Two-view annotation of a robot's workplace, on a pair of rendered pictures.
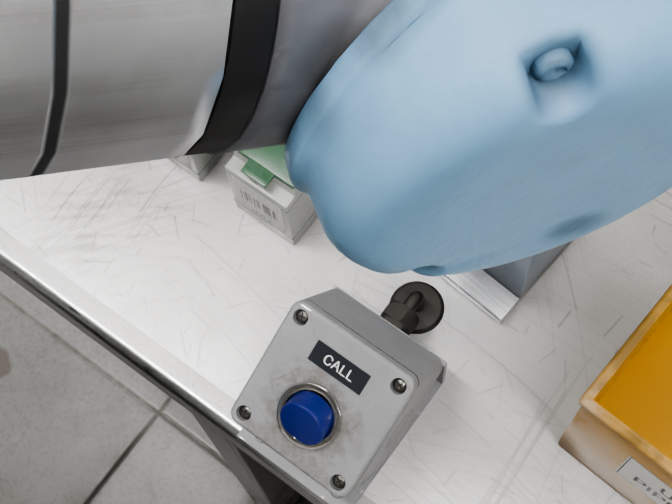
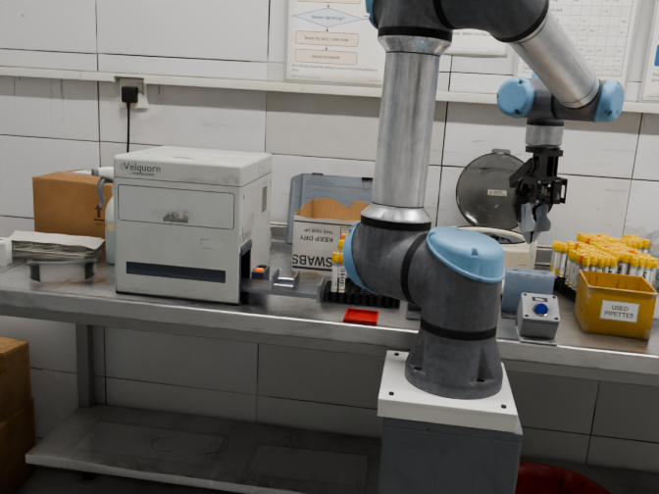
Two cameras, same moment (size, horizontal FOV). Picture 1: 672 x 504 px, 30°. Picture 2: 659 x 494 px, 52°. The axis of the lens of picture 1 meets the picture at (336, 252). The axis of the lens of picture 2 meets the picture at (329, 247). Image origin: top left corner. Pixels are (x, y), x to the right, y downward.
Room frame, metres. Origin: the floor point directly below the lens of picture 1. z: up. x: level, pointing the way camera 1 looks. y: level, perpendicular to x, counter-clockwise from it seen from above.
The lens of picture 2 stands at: (-0.64, 1.09, 1.34)
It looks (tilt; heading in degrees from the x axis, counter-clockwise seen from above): 13 degrees down; 324
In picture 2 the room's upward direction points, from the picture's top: 3 degrees clockwise
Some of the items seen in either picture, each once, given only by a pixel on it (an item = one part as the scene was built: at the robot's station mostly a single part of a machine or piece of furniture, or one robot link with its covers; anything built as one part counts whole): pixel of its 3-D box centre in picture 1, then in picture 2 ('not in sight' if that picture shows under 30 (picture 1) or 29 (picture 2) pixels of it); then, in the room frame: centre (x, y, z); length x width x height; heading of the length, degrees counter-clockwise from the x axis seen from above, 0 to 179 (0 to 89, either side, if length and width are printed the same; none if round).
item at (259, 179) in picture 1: (286, 170); not in sight; (0.27, 0.02, 0.91); 0.05 x 0.04 x 0.07; 137
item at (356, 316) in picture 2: not in sight; (361, 316); (0.38, 0.26, 0.88); 0.07 x 0.07 x 0.01; 47
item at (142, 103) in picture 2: not in sight; (133, 93); (1.37, 0.39, 1.29); 0.09 x 0.01 x 0.09; 47
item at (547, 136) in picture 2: not in sight; (544, 136); (0.26, -0.10, 1.26); 0.08 x 0.08 x 0.05
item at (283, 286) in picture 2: not in sight; (275, 282); (0.55, 0.37, 0.92); 0.21 x 0.07 x 0.05; 47
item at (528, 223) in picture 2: not in sight; (529, 224); (0.26, -0.08, 1.07); 0.06 x 0.03 x 0.09; 157
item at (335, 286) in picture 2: not in sight; (363, 275); (0.49, 0.18, 0.93); 0.17 x 0.09 x 0.11; 47
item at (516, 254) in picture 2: not in sight; (484, 259); (0.47, -0.19, 0.94); 0.30 x 0.24 x 0.12; 128
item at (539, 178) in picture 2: not in sight; (541, 175); (0.26, -0.10, 1.18); 0.09 x 0.08 x 0.12; 157
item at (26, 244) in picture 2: not in sight; (50, 246); (1.13, 0.70, 0.90); 0.25 x 0.11 x 0.05; 47
